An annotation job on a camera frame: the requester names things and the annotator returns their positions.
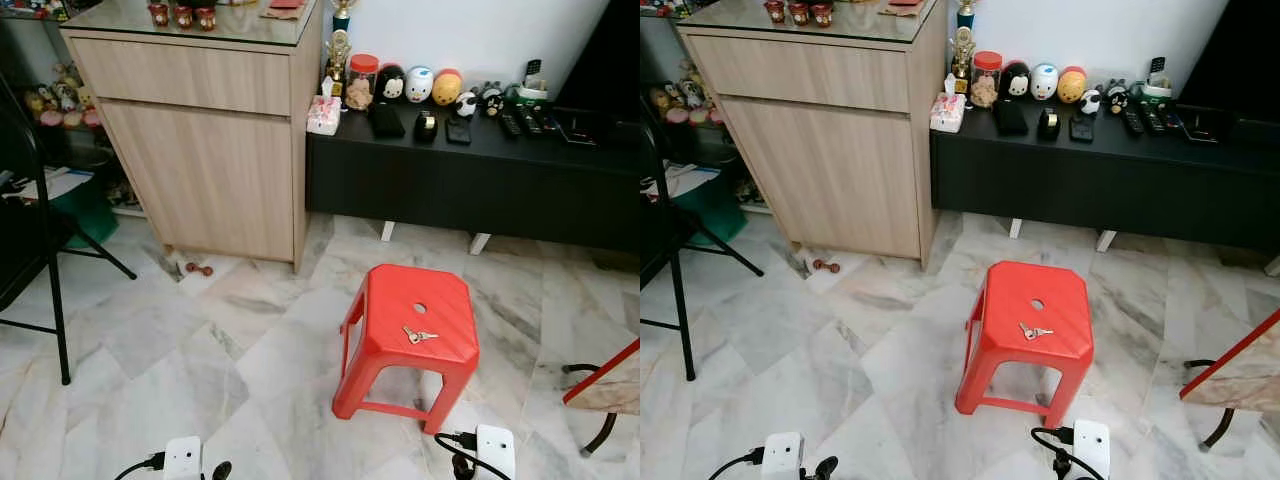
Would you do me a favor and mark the black wallet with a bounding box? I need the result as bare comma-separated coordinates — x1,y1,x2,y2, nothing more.
990,98,1030,137
366,102,407,139

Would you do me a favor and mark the black television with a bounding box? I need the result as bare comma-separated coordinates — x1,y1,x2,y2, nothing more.
550,0,641,121
1180,0,1280,121

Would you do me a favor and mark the green white phone holder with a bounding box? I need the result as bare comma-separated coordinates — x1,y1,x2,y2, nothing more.
515,58,549,101
1140,56,1173,98

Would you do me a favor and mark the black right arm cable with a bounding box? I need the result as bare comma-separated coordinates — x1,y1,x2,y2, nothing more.
434,430,511,480
1030,427,1106,480

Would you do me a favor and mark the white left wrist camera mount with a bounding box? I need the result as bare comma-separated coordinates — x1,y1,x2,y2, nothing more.
163,436,204,480
762,431,804,480

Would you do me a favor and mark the green plastic bin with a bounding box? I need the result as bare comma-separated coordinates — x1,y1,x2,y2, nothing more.
50,175,119,249
672,180,746,246

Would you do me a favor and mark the clear jar with red lid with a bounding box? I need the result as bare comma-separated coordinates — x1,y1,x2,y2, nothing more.
345,54,380,111
970,51,1004,109

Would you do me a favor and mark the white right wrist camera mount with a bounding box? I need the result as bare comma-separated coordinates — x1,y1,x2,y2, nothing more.
1070,419,1112,480
474,424,517,480

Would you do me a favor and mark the black low tv console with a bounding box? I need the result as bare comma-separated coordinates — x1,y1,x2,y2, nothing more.
305,100,641,255
930,97,1280,253

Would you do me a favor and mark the black metal folding chair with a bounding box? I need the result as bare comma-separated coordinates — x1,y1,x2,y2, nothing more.
640,120,766,381
0,70,138,386

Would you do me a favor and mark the black round plush toy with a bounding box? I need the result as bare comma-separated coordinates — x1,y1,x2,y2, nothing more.
1000,60,1032,101
375,63,408,104

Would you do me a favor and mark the red plastic stool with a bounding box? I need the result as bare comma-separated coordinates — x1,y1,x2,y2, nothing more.
332,264,480,435
955,261,1096,429

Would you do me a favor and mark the flat black tray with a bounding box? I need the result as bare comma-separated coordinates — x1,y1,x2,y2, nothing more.
1180,105,1226,143
555,108,601,146

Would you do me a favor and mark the light wooden cabinet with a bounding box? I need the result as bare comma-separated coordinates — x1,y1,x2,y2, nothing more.
678,0,949,269
60,0,326,273

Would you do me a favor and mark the shelf of plush toys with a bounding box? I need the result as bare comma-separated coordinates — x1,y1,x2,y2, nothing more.
645,58,726,126
20,60,106,131

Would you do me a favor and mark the red edged marble table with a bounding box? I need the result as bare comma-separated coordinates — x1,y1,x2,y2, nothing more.
1180,308,1280,413
562,338,641,416

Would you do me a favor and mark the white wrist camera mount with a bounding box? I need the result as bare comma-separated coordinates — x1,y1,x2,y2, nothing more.
1070,419,1112,480
474,424,517,480
762,431,804,480
163,436,204,480

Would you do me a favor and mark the pink tissue box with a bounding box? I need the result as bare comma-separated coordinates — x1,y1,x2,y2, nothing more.
929,74,967,133
306,78,343,136

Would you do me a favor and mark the black curved table leg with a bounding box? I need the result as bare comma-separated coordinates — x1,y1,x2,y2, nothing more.
562,362,619,456
1183,358,1236,451

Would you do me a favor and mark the stack of white papers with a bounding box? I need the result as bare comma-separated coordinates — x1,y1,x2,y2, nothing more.
20,165,96,201
665,162,723,198

